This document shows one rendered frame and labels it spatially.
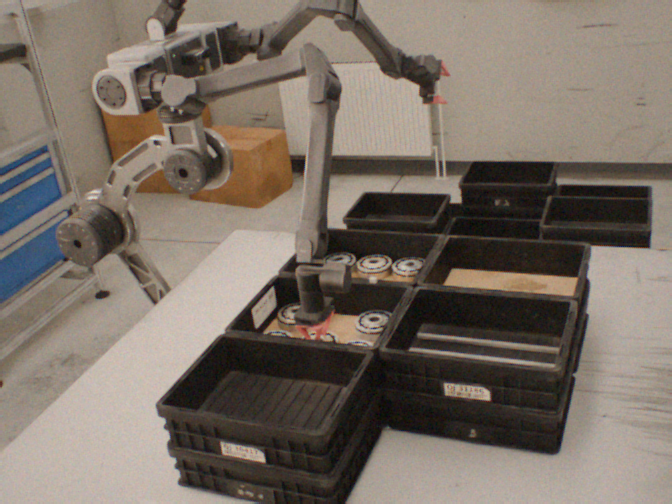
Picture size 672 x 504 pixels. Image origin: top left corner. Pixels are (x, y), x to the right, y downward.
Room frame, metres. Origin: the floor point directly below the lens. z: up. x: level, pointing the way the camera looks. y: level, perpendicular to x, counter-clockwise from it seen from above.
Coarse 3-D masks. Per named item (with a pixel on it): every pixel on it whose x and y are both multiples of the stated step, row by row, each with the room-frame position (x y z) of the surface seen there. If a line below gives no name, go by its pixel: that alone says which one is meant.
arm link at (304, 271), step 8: (304, 264) 1.66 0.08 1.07; (312, 264) 1.66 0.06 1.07; (296, 272) 1.63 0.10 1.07; (304, 272) 1.62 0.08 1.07; (312, 272) 1.61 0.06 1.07; (320, 272) 1.61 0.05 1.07; (304, 280) 1.61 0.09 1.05; (312, 280) 1.61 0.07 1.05; (304, 288) 1.61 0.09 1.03; (312, 288) 1.61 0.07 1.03; (320, 288) 1.62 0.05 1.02
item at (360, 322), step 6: (366, 312) 1.75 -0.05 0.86; (372, 312) 1.75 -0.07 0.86; (378, 312) 1.75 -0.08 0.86; (384, 312) 1.74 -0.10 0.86; (360, 318) 1.73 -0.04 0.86; (384, 318) 1.71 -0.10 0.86; (360, 324) 1.70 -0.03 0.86; (366, 324) 1.69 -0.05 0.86; (384, 324) 1.68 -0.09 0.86; (366, 330) 1.66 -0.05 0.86; (372, 330) 1.66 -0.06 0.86; (378, 330) 1.66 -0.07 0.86
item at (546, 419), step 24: (408, 408) 1.45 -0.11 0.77; (432, 408) 1.43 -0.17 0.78; (456, 408) 1.39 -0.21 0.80; (480, 408) 1.37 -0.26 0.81; (504, 408) 1.35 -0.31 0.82; (432, 432) 1.42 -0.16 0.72; (456, 432) 1.40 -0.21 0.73; (480, 432) 1.37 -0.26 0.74; (504, 432) 1.35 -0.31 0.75; (528, 432) 1.33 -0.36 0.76; (552, 432) 1.31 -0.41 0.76
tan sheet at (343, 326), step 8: (336, 320) 1.78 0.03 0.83; (344, 320) 1.78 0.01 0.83; (352, 320) 1.77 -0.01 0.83; (272, 328) 1.79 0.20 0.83; (280, 328) 1.78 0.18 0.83; (328, 328) 1.75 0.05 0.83; (336, 328) 1.74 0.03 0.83; (344, 328) 1.74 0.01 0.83; (352, 328) 1.73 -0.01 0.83; (296, 336) 1.73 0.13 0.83; (344, 336) 1.70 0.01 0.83; (352, 336) 1.70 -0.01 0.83
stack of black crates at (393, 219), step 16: (368, 192) 3.23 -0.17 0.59; (384, 192) 3.21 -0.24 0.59; (352, 208) 3.08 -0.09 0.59; (368, 208) 3.23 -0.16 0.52; (384, 208) 3.20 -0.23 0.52; (400, 208) 3.17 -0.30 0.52; (416, 208) 3.14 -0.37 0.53; (432, 208) 3.11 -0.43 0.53; (448, 208) 3.06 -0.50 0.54; (352, 224) 2.96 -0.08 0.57; (368, 224) 2.93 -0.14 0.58; (384, 224) 2.90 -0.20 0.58; (400, 224) 2.88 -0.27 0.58; (416, 224) 2.85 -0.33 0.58; (432, 224) 2.83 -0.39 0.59; (448, 224) 3.02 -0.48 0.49
